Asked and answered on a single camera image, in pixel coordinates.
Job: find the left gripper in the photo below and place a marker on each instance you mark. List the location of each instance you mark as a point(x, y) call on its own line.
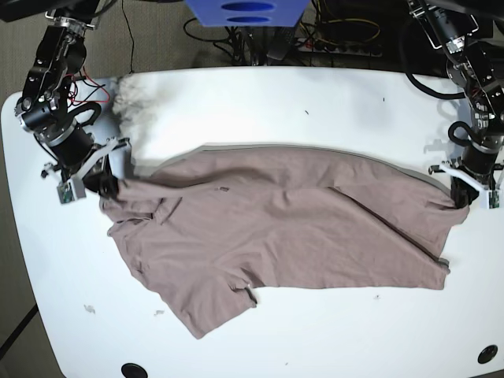
point(479, 159)

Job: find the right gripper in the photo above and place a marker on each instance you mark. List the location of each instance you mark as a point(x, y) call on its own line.
point(73, 152)

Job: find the mauve T-shirt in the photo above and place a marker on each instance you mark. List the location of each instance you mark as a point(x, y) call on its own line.
point(205, 230)

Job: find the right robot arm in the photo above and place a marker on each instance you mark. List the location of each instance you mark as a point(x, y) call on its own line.
point(47, 108)

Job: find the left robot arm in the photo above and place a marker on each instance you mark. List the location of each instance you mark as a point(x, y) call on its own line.
point(450, 27)

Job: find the black power strip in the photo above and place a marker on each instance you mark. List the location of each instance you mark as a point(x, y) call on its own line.
point(322, 46)

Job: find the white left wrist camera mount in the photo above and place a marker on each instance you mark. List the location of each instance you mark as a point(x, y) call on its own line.
point(489, 186)

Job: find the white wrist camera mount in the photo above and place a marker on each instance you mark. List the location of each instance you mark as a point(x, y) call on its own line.
point(489, 186)
point(73, 189)

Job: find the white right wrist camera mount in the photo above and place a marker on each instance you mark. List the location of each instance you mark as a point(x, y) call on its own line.
point(73, 189)

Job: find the black right cable grommet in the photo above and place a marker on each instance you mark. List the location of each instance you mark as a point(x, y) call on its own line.
point(487, 354)

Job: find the black cable grommet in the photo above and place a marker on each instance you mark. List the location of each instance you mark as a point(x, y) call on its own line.
point(132, 370)
point(487, 354)

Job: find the black left cable grommet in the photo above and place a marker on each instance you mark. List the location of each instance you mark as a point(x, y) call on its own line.
point(132, 370)

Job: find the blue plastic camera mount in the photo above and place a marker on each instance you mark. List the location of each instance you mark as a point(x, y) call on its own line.
point(270, 13)

